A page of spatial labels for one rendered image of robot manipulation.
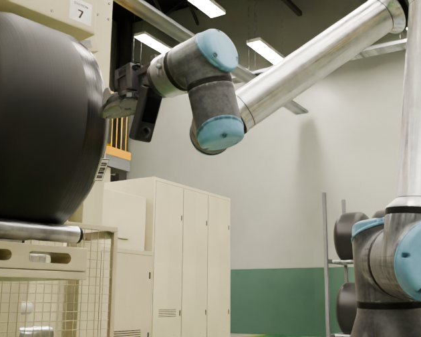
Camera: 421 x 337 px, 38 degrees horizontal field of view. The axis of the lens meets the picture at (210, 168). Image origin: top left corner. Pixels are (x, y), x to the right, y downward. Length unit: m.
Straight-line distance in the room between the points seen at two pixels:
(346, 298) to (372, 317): 5.44
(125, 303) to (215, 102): 5.42
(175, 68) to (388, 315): 0.66
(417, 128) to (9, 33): 0.93
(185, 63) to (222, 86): 0.09
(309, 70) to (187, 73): 0.30
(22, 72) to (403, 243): 0.89
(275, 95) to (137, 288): 5.43
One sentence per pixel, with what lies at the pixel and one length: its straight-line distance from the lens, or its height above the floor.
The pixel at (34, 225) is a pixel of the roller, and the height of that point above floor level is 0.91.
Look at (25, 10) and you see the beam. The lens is 2.08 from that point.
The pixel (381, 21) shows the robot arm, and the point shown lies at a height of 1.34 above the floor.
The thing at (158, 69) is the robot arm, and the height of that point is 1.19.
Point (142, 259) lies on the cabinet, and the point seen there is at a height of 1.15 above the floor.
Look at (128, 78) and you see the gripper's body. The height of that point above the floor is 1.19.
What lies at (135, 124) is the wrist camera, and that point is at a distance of 1.27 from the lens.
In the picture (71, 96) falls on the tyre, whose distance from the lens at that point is 1.47.
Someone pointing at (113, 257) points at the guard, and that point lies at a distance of 2.26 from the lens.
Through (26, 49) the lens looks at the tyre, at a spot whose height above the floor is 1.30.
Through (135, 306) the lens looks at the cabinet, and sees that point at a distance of 6.59.
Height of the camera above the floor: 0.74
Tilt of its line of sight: 12 degrees up
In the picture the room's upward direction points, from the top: 1 degrees clockwise
